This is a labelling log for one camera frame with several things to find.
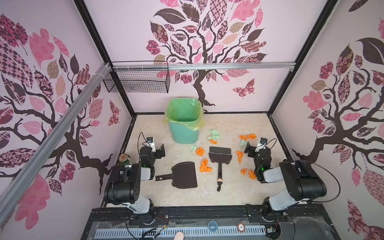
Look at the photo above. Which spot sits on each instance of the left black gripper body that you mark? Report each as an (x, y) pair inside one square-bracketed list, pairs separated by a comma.
[(156, 155)]

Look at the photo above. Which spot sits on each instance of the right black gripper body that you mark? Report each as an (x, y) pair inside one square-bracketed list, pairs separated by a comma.
[(253, 154)]

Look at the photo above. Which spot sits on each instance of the dark brown plastic dustpan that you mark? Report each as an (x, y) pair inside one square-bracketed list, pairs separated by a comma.
[(183, 176)]

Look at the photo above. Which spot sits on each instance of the dark brown hand brush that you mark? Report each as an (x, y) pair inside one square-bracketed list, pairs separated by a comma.
[(221, 156)]

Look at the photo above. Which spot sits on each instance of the large orange paper clump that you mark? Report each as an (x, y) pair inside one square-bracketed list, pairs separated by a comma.
[(204, 167)]

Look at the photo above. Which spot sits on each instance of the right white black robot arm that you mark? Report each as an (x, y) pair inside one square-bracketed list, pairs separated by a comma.
[(302, 183)]

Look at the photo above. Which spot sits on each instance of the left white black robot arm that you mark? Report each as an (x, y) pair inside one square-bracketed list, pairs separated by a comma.
[(123, 186)]

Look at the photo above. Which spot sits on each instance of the orange scrap front right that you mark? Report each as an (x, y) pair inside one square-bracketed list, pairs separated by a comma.
[(252, 175)]

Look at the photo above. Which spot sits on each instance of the long orange paper scrap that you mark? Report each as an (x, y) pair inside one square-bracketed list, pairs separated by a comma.
[(240, 156)]

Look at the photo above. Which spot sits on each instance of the small orange scrap front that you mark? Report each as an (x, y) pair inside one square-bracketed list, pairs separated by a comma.
[(243, 171)]

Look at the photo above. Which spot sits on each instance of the green scrap right side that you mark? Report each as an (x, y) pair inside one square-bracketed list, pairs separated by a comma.
[(243, 143)]

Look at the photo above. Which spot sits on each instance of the orange scrap back right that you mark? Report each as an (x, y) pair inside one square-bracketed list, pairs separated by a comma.
[(251, 136)]

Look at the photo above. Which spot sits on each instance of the small green drink can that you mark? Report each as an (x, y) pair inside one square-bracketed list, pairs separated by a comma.
[(124, 159)]

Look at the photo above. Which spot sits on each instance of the orange scrap back left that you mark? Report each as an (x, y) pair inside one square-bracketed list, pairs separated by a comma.
[(243, 137)]

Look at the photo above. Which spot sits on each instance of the green plastic trash bin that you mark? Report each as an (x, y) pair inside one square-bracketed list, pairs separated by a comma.
[(183, 135)]

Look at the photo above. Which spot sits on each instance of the light green bin liner bag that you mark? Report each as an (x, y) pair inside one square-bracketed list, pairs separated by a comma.
[(185, 112)]

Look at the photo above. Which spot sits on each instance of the red white tape roll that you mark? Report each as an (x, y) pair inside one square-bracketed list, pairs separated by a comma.
[(241, 227)]

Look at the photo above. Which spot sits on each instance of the blue tape roll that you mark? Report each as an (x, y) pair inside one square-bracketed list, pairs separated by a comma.
[(212, 226)]

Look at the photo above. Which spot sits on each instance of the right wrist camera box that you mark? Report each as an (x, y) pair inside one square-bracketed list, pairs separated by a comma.
[(262, 144)]

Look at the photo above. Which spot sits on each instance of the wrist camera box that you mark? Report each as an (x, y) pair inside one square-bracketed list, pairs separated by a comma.
[(150, 142), (262, 144)]

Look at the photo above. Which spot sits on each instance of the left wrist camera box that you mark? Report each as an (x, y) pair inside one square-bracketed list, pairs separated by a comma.
[(150, 142)]

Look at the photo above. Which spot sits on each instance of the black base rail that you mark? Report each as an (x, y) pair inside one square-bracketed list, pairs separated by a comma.
[(300, 222)]

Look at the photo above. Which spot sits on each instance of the black wire mesh basket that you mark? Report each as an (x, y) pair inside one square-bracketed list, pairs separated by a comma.
[(138, 77)]

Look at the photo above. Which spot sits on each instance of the aluminium frame bar back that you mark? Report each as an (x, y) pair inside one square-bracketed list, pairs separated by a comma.
[(186, 67)]

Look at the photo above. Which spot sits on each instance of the aluminium frame bar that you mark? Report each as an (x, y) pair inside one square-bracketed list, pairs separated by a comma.
[(186, 67), (14, 192)]

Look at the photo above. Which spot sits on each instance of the aluminium frame bar left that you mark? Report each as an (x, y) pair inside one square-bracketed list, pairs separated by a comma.
[(14, 192)]

